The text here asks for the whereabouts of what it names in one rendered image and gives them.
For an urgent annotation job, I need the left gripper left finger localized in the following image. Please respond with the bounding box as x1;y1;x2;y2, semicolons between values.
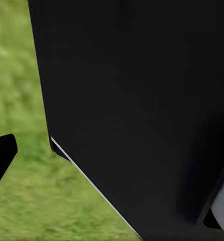
0;134;18;180

